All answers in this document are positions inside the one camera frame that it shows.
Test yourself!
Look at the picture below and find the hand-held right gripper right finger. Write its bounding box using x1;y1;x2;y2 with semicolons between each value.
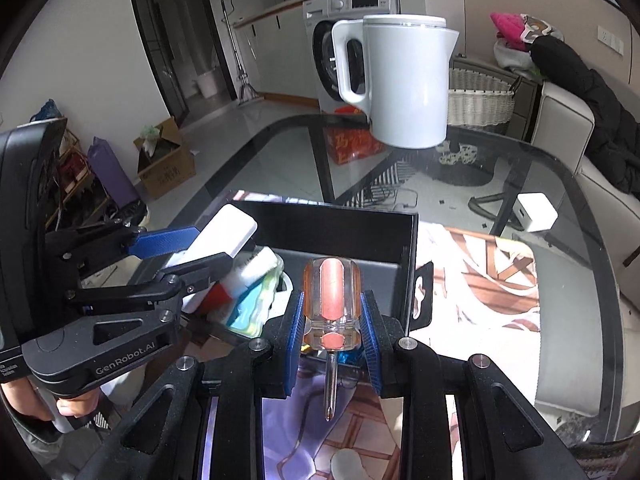
359;290;591;480

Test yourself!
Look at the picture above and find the white electric kettle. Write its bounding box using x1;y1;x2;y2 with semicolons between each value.
331;13;460;150

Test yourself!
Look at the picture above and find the person's left hand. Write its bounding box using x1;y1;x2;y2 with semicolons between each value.
0;380;101;422

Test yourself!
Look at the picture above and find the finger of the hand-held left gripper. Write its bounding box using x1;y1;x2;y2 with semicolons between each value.
62;252;236;317
45;219;202;281

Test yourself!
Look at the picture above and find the pile of light clothes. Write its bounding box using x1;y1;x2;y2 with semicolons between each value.
494;12;566;73

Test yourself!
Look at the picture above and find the printed table mat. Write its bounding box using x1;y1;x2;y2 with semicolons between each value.
200;190;543;480

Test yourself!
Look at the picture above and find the white wicker basket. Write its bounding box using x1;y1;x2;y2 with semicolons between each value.
447;67;516;128

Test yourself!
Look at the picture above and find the black cardboard box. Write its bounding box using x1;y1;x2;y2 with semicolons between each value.
182;200;433;356

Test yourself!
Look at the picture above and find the white waste bin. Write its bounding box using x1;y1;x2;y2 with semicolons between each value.
195;70;221;100

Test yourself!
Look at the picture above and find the white case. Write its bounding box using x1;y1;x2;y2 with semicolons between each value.
165;204;258;268

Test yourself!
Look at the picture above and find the purple bag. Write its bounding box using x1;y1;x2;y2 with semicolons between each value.
87;136;143;208

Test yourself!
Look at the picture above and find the black cable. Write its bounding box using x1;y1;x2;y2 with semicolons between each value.
365;185;422;212

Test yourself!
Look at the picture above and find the wall socket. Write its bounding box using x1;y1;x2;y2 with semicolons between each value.
597;25;626;56

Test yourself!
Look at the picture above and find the white glue bottle red cap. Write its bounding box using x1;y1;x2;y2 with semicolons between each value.
202;247;278;311

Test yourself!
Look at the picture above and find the black jacket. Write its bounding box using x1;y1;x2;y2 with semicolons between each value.
530;37;640;196

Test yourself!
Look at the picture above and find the patterned slipper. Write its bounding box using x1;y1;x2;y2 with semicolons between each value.
439;142;478;167

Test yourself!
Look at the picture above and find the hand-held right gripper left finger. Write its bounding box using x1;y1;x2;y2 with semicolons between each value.
75;290;306;480

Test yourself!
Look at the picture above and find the orange handle screwdriver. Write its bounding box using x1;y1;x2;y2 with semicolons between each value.
302;256;363;423

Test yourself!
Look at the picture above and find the small white adapter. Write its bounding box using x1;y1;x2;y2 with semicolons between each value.
515;192;558;233

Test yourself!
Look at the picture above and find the light grey sofa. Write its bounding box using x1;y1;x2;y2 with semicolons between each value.
530;55;640;208

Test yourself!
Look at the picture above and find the red box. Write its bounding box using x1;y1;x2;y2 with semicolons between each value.
325;127;386;166

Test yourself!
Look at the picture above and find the brown cardboard box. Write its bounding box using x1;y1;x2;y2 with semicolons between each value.
132;117;197;200

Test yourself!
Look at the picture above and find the black framed glass door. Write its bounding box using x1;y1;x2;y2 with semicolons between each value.
125;0;206;128

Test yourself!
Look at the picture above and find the shoe rack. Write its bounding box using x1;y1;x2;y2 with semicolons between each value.
45;130;113;233

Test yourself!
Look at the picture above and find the mop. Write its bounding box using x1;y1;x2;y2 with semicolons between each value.
220;0;261;107

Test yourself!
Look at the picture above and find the white washing machine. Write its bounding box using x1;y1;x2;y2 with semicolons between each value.
302;0;401;113

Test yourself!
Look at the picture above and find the pink cloth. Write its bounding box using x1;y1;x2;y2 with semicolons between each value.
490;11;526;51

